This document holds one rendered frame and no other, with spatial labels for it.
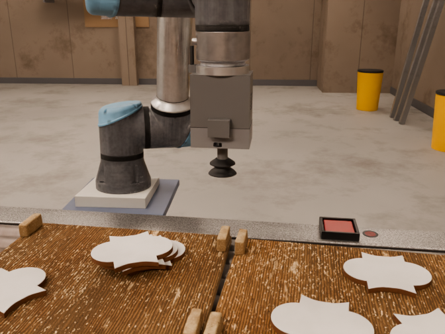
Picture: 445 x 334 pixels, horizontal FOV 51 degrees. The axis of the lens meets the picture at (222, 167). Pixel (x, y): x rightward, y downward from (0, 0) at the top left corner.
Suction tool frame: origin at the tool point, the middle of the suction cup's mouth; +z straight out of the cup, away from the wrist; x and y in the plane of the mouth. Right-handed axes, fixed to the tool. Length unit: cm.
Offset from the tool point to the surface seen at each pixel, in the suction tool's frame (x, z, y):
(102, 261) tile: -1.6, 15.6, -19.5
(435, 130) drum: 432, 92, 170
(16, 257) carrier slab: 2.8, 18.5, -37.4
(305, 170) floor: 344, 112, 34
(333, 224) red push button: 25.6, 19.1, 20.4
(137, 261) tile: -0.9, 15.5, -13.9
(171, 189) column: 57, 25, -22
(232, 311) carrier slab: -8.4, 18.5, 2.6
